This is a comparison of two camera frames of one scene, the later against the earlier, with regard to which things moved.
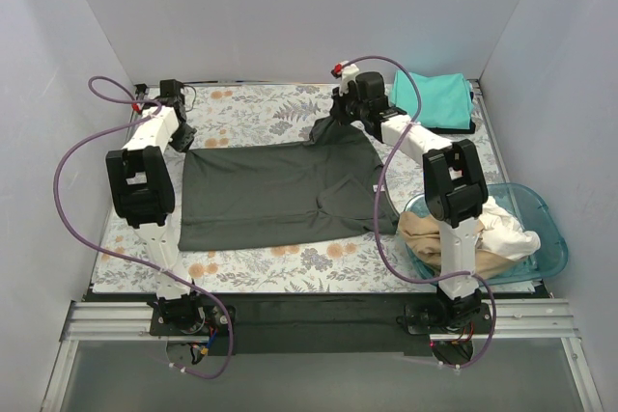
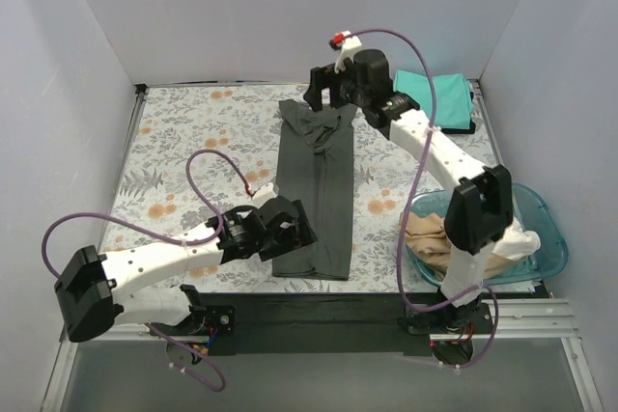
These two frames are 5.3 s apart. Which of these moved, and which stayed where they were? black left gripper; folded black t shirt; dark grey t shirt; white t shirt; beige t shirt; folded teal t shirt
Moved: black left gripper; dark grey t shirt
Stayed: folded black t shirt; white t shirt; folded teal t shirt; beige t shirt
